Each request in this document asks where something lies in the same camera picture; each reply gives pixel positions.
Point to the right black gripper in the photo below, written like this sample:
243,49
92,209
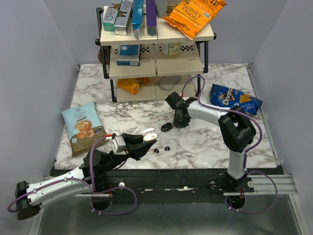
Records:
177,123

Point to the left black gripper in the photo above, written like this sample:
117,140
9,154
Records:
136,149

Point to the black earbud charging case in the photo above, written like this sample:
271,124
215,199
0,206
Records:
166,127

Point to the white earbud charging case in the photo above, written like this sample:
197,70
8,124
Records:
149,134

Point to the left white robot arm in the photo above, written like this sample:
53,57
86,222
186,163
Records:
91,177

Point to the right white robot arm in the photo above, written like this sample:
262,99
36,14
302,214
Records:
236,128

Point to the blue Doritos chip bag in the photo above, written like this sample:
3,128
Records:
228,97

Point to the cassava chips bag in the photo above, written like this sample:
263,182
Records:
84,127

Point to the orange snack bag bottom shelf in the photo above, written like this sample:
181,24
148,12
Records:
133,85

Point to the beige three-tier shelf rack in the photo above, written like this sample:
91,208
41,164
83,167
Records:
192,58

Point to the cream printed mug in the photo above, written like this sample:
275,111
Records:
170,49

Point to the blue white box middle shelf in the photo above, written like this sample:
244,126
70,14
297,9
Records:
128,55

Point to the brown object behind rack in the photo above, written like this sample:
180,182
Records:
101,55

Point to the orange honey dijon chip bag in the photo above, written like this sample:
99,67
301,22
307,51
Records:
191,16

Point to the purple tall box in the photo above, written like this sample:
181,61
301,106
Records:
151,18

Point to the grey printed pouch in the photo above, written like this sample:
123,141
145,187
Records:
165,7

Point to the silver RiO box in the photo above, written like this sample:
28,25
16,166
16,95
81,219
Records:
122,21

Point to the blue tall carton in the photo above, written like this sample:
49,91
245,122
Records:
137,19

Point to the teal RiO box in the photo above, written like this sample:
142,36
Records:
110,16

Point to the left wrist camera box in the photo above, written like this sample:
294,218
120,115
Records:
117,143

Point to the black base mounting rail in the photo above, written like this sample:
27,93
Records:
175,186

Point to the aluminium extrusion rail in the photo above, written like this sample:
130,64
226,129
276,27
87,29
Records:
261,185

